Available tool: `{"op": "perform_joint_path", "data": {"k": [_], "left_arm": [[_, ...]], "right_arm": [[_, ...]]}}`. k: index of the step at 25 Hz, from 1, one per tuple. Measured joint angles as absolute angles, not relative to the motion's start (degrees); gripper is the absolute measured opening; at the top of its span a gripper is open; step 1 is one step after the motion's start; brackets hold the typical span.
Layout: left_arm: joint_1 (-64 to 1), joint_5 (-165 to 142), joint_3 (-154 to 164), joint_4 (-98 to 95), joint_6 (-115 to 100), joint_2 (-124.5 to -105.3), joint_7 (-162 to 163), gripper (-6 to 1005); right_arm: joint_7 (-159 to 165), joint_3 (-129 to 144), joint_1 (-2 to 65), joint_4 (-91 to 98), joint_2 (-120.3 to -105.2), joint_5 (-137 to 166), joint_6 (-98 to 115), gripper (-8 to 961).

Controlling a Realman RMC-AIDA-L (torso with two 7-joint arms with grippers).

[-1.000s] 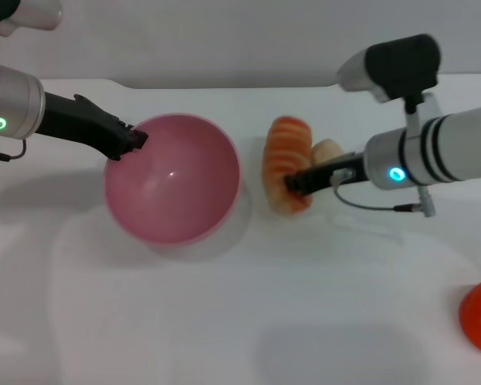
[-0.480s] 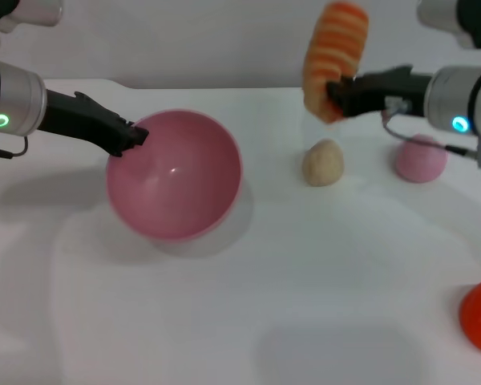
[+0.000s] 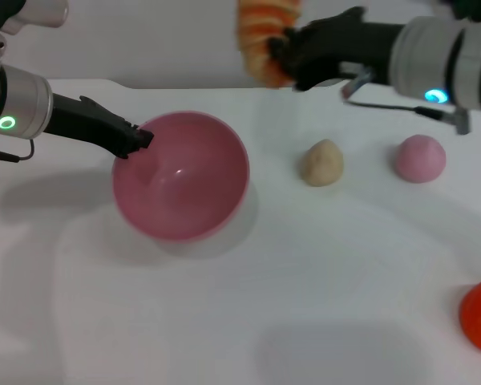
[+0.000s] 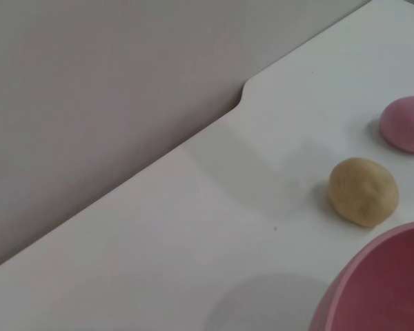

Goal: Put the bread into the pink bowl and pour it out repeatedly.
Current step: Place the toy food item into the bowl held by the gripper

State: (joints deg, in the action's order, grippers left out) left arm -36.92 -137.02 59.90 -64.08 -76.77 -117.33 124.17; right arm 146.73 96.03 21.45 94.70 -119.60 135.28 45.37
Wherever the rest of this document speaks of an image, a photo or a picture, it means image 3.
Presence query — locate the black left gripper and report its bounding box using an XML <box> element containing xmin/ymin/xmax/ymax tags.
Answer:
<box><xmin>43</xmin><ymin>94</ymin><xmax>155</xmax><ymax>160</ymax></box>

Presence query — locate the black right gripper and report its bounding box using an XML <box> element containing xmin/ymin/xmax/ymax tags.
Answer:
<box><xmin>268</xmin><ymin>6</ymin><xmax>404</xmax><ymax>91</ymax></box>

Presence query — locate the orange striped long bread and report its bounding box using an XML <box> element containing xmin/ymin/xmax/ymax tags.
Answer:
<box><xmin>236</xmin><ymin>0</ymin><xmax>305</xmax><ymax>86</ymax></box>

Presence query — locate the pink plastic bowl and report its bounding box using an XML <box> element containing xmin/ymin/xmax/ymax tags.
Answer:
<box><xmin>111</xmin><ymin>111</ymin><xmax>251</xmax><ymax>243</ymax></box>

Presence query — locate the beige egg-shaped bun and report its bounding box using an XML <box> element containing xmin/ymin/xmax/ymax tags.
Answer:
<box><xmin>299</xmin><ymin>139</ymin><xmax>345</xmax><ymax>187</ymax></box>

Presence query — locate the pink round bun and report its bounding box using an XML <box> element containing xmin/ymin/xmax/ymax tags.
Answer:
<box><xmin>393</xmin><ymin>134</ymin><xmax>447</xmax><ymax>184</ymax></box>

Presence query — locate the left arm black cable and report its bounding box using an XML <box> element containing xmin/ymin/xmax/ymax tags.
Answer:
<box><xmin>0</xmin><ymin>138</ymin><xmax>35</xmax><ymax>164</ymax></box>

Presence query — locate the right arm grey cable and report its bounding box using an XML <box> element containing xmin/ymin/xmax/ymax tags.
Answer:
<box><xmin>342</xmin><ymin>67</ymin><xmax>472</xmax><ymax>136</ymax></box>

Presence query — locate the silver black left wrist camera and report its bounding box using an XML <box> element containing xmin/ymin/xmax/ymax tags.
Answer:
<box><xmin>0</xmin><ymin>0</ymin><xmax>70</xmax><ymax>35</ymax></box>

